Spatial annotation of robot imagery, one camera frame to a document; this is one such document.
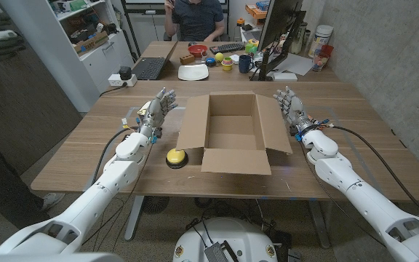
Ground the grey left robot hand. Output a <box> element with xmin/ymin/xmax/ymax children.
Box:
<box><xmin>136</xmin><ymin>86</ymin><xmax>179</xmax><ymax>139</ymax></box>

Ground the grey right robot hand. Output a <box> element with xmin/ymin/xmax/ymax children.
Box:
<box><xmin>273</xmin><ymin>85</ymin><xmax>322</xmax><ymax>138</ymax></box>

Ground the black laptop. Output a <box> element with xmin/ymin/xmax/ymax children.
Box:
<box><xmin>131</xmin><ymin>41</ymin><xmax>179</xmax><ymax>81</ymax></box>

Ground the white paper sheet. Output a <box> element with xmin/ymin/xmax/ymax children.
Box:
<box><xmin>273</xmin><ymin>53</ymin><xmax>314</xmax><ymax>76</ymax></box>

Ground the yellow push button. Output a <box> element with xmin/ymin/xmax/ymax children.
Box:
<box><xmin>165</xmin><ymin>148</ymin><xmax>189</xmax><ymax>170</ymax></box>

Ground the black power adapter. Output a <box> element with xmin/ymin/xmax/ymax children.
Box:
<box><xmin>119</xmin><ymin>65</ymin><xmax>133</xmax><ymax>81</ymax></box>

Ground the white power strip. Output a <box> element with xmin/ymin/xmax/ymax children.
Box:
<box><xmin>108</xmin><ymin>74</ymin><xmax>138</xmax><ymax>87</ymax></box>

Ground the white plate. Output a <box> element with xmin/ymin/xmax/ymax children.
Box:
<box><xmin>177</xmin><ymin>63</ymin><xmax>210</xmax><ymax>82</ymax></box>

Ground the dark blue mug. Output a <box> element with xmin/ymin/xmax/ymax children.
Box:
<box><xmin>238</xmin><ymin>54</ymin><xmax>255</xmax><ymax>74</ymax></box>

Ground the red bowl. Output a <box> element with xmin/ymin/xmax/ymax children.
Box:
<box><xmin>188</xmin><ymin>44</ymin><xmax>209</xmax><ymax>58</ymax></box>

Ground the white shelf cabinet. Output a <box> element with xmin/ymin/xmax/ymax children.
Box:
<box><xmin>0</xmin><ymin>0</ymin><xmax>136</xmax><ymax>113</ymax></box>

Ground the open cardboard box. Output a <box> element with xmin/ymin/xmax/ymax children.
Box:
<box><xmin>175</xmin><ymin>90</ymin><xmax>293</xmax><ymax>176</ymax></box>

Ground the white canister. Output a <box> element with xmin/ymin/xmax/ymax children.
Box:
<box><xmin>307</xmin><ymin>24</ymin><xmax>334</xmax><ymax>58</ymax></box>

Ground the black computer monitor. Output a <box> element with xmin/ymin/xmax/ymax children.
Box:
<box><xmin>249</xmin><ymin>0</ymin><xmax>307</xmax><ymax>82</ymax></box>

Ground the black round grille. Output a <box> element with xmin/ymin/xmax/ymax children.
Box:
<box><xmin>142</xmin><ymin>196</ymin><xmax>170</xmax><ymax>215</ymax></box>

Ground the black keyboard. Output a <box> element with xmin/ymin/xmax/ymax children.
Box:
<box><xmin>209</xmin><ymin>42</ymin><xmax>246</xmax><ymax>55</ymax></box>

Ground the cardboard box on shelf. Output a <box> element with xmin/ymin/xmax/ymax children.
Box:
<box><xmin>73</xmin><ymin>31</ymin><xmax>110</xmax><ymax>55</ymax></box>

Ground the seated person dark shirt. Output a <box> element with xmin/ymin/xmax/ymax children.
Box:
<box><xmin>164</xmin><ymin>0</ymin><xmax>229</xmax><ymax>42</ymax></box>

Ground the orange box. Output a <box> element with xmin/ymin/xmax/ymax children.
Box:
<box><xmin>244</xmin><ymin>2</ymin><xmax>268</xmax><ymax>20</ymax></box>

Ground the grey table leg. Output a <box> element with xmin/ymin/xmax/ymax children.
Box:
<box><xmin>308</xmin><ymin>199</ymin><xmax>331</xmax><ymax>249</ymax></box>
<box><xmin>124</xmin><ymin>195</ymin><xmax>145</xmax><ymax>241</ymax></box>

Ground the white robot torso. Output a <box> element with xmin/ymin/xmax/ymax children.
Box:
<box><xmin>172</xmin><ymin>217</ymin><xmax>279</xmax><ymax>262</ymax></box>

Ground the grey finned module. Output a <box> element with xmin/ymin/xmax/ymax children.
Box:
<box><xmin>204</xmin><ymin>242</ymin><xmax>229</xmax><ymax>262</ymax></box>

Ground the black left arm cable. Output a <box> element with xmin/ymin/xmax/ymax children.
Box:
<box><xmin>91</xmin><ymin>127</ymin><xmax>137</xmax><ymax>185</ymax></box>

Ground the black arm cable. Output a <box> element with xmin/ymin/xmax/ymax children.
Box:
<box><xmin>91</xmin><ymin>127</ymin><xmax>137</xmax><ymax>185</ymax></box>
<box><xmin>325</xmin><ymin>123</ymin><xmax>419</xmax><ymax>223</ymax></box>

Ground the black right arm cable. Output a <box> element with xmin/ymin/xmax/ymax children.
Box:
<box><xmin>325</xmin><ymin>123</ymin><xmax>419</xmax><ymax>223</ymax></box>

